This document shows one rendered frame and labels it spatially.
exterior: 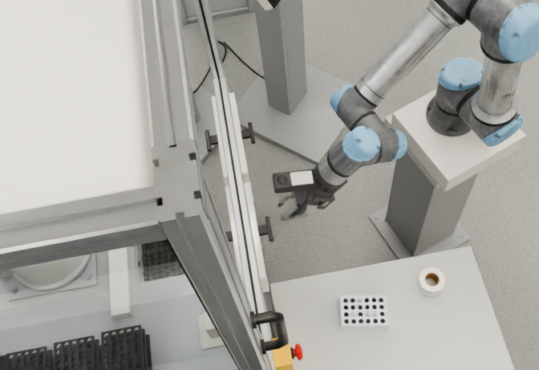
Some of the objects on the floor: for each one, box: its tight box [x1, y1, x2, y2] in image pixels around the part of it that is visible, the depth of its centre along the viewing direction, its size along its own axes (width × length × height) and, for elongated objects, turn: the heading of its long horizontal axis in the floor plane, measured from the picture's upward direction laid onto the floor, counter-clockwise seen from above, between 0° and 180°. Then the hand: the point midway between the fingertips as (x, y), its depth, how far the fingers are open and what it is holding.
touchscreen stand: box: [237, 0, 355, 165], centre depth 258 cm, size 50×45×102 cm
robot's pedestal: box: [368, 113, 478, 259], centre depth 234 cm, size 30×30×76 cm
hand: (280, 210), depth 166 cm, fingers open, 3 cm apart
